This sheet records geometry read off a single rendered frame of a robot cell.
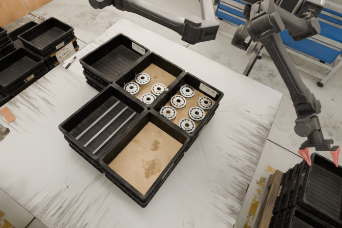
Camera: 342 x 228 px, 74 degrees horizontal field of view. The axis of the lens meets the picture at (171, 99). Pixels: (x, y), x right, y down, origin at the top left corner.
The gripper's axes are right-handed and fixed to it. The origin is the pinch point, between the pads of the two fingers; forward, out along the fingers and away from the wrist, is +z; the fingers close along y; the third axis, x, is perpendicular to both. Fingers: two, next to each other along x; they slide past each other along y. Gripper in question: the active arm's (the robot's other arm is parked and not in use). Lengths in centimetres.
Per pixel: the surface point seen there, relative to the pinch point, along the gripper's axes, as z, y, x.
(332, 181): -178, 96, 33
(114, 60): -2, 62, 15
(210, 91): -75, 56, 23
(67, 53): 73, 106, 30
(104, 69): -2, 62, 4
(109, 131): -36, 63, -33
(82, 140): -27, 63, -45
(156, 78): -37, 62, 17
